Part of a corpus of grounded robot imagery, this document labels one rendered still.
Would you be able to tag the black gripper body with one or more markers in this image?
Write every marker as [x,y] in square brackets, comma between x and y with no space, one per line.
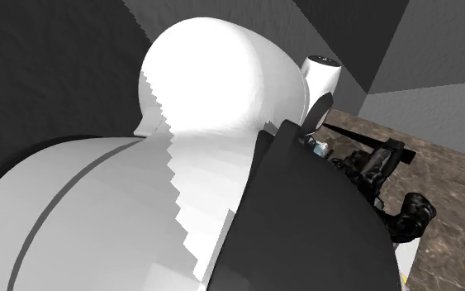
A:
[371,167]

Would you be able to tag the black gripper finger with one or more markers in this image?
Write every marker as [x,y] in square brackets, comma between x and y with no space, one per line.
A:
[411,215]

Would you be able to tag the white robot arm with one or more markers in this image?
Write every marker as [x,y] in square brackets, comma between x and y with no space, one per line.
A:
[200,80]

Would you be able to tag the white flat object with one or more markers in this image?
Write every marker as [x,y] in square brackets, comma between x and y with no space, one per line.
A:
[407,258]

